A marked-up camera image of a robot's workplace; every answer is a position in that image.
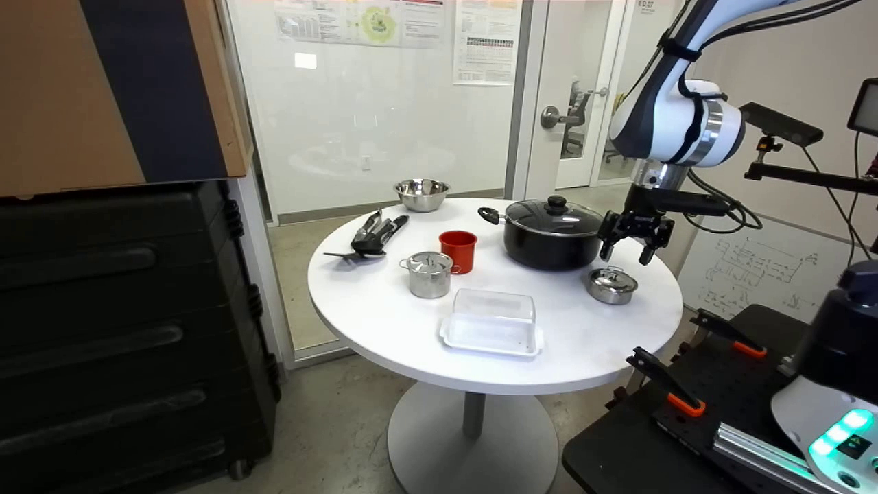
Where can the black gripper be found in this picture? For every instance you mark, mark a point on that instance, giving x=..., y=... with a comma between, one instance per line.
x=647, y=208

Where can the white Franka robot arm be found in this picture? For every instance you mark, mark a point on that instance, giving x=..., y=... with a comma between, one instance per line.
x=676, y=119

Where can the glass lid with black knob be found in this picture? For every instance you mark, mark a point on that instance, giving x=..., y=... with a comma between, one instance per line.
x=566, y=219

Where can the large black cooking pot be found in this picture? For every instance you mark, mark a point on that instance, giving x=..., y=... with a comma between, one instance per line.
x=549, y=247

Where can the white board panel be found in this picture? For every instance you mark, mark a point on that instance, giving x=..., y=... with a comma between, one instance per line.
x=757, y=276

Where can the clear plastic container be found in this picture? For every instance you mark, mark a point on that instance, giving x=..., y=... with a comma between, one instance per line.
x=490, y=318

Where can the red cup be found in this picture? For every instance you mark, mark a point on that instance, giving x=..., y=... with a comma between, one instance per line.
x=459, y=254

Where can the white framed glass door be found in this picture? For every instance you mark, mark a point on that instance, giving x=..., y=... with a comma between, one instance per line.
x=594, y=44

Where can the steel mug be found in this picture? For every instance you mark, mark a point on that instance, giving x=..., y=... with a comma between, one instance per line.
x=428, y=277

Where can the steel bowl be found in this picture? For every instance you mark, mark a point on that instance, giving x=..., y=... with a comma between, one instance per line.
x=420, y=195

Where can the black perforated robot table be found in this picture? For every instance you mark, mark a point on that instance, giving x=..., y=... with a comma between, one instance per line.
x=620, y=457

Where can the white paper notice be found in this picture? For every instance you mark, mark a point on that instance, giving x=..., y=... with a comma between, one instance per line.
x=486, y=41

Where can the black screen device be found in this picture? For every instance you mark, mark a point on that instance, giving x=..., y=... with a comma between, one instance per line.
x=866, y=108

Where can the black slotted spatula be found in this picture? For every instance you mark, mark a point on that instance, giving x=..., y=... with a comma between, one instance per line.
x=352, y=256

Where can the poster with green circle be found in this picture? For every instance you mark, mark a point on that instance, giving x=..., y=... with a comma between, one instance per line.
x=373, y=23

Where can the black equipment case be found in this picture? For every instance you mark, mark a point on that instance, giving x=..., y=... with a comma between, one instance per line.
x=118, y=347

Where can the cardboard box with dark stripe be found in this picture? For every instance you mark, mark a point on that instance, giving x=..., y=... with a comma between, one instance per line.
x=55, y=99

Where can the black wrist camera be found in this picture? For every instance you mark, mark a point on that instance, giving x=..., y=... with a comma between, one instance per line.
x=704, y=203

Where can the black camera on stand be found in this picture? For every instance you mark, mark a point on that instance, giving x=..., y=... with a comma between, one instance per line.
x=782, y=125

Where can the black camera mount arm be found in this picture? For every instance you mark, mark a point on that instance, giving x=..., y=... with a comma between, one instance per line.
x=813, y=177

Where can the aluminium rail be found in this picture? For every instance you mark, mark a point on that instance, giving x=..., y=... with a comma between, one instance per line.
x=764, y=457

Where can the white table pedestal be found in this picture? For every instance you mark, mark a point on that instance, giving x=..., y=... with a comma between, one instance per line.
x=469, y=447

